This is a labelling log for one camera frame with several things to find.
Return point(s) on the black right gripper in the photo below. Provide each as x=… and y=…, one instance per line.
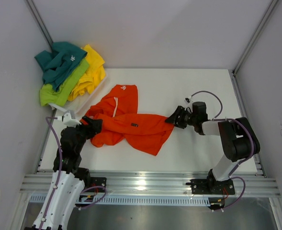
x=179, y=110

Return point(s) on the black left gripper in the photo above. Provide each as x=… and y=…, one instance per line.
x=95, y=125

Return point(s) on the orange shorts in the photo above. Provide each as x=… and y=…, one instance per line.
x=120, y=120

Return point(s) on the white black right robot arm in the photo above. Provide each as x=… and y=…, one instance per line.
x=239, y=143

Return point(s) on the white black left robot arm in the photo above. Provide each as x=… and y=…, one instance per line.
x=69, y=180

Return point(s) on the yellow shorts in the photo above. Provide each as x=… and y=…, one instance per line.
x=92, y=77

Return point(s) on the lime green shorts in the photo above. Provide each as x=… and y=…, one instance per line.
x=48, y=95

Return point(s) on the teal shorts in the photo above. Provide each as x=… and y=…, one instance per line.
x=58, y=64

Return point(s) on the white perforated plastic basket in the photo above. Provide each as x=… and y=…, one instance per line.
x=81, y=101

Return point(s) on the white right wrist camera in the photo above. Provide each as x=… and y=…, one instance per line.
x=189, y=99

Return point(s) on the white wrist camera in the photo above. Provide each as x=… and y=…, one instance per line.
x=69, y=119
x=189, y=99

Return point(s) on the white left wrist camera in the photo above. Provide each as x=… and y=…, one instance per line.
x=69, y=119

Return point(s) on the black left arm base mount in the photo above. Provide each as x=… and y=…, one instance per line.
x=89, y=181

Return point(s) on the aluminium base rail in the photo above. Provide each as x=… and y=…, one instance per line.
x=153, y=183

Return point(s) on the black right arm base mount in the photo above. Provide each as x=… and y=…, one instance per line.
x=211, y=186

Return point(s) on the white slotted cable duct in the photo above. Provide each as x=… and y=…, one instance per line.
x=199, y=201

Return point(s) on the aluminium frame post left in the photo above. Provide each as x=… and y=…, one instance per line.
x=39, y=21

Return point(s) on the aluminium frame post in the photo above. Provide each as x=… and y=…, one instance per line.
x=273, y=4
x=39, y=21

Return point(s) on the aluminium frame post right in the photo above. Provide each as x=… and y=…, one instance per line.
x=273, y=4

